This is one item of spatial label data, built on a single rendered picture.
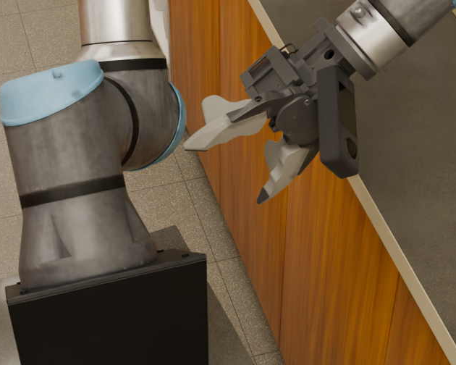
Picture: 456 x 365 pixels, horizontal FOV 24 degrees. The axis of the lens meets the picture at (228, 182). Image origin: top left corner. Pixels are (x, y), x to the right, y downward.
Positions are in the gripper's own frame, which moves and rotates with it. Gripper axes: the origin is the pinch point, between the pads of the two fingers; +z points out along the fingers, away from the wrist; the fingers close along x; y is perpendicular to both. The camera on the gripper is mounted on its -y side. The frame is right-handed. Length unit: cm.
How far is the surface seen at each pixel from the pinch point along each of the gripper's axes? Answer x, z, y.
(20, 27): -109, 59, 199
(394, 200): -35.0, -9.9, 7.8
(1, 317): -2.4, 33.5, 9.3
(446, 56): -50, -29, 33
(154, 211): -112, 50, 105
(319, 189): -55, 1, 33
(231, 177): -94, 23, 81
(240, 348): -16.9, 13.4, -6.8
